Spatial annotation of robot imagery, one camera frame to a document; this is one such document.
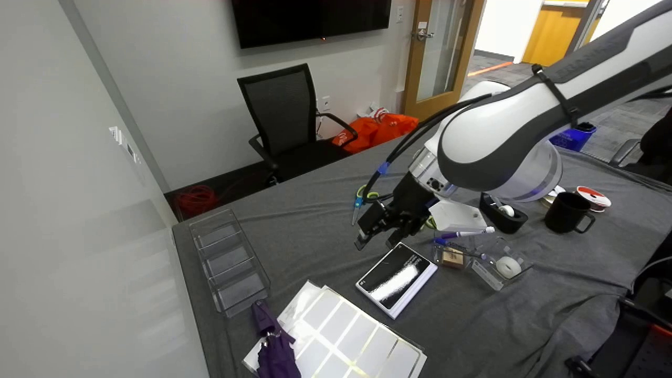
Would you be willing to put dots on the blue plastic bin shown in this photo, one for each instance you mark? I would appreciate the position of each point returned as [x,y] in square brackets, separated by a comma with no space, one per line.
[579,136]

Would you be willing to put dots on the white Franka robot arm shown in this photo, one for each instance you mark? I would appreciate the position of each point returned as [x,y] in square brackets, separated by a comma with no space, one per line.
[505,132]

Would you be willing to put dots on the white box black window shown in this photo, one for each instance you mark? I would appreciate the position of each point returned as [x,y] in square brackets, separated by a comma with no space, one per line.
[392,275]

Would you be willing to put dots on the small brown tag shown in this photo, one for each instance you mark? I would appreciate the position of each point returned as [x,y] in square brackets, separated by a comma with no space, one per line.
[453,257]

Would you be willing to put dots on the black mesh office chair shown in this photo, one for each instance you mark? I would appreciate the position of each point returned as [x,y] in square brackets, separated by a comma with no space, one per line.
[284,111]

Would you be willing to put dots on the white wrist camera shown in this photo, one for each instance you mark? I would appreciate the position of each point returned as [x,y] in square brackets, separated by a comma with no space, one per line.
[455,214]

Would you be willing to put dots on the black tape dispenser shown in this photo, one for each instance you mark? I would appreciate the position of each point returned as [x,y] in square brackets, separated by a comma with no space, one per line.
[501,219]

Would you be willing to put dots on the black mug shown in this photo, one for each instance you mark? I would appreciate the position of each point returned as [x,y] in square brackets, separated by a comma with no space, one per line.
[565,212]

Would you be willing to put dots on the black red chair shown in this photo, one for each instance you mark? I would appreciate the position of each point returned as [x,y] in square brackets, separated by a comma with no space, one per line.
[637,337]

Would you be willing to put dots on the yellow wooden door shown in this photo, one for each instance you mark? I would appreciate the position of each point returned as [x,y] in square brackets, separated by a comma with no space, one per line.
[548,33]

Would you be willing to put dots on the white marker blue cap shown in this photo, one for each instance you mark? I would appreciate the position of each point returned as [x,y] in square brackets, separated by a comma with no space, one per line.
[471,232]

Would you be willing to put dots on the black wall television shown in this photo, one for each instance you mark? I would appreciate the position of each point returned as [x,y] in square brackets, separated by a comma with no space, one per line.
[307,20]

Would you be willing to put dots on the wooden glass panel door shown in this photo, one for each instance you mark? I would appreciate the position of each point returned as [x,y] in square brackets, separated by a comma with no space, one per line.
[413,70]

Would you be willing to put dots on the red white ribbon spool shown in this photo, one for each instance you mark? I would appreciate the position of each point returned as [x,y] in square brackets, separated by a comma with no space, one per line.
[595,197]

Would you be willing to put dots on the grey table cloth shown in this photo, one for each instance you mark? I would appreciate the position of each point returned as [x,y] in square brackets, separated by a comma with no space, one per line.
[307,232]

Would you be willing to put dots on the red object on floor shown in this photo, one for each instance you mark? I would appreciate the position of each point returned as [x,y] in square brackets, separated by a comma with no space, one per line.
[197,199]

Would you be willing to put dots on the clear box with tape roll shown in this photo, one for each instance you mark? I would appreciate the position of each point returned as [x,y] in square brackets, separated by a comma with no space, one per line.
[508,264]

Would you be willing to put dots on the purple cloth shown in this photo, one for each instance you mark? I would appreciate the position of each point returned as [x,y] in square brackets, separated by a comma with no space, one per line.
[273,349]

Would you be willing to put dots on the clear plastic compartment case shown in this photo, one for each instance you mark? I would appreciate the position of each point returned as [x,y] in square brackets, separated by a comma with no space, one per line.
[227,264]

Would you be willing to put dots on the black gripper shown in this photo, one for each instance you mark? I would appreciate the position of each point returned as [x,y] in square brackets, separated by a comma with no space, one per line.
[413,201]

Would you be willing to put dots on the orange bag on floor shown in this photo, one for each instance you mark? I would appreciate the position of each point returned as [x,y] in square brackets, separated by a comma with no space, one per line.
[375,130]

